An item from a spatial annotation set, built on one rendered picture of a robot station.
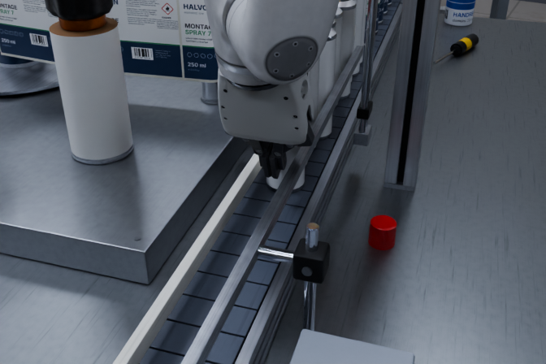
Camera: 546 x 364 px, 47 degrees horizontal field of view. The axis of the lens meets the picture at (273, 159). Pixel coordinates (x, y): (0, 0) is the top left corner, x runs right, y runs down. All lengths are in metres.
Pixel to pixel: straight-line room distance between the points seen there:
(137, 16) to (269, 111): 0.44
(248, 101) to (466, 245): 0.35
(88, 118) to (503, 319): 0.58
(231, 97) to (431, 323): 0.33
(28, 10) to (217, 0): 0.66
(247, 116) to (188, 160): 0.23
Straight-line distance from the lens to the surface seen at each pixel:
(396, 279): 0.78
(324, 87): 0.92
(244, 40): 0.52
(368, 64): 0.89
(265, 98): 0.66
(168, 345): 0.63
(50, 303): 0.78
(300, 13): 0.50
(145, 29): 1.07
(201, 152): 0.93
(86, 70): 0.86
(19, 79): 1.22
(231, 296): 0.55
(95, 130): 0.90
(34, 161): 0.96
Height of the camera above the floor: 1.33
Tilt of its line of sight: 30 degrees down
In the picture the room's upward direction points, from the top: straight up
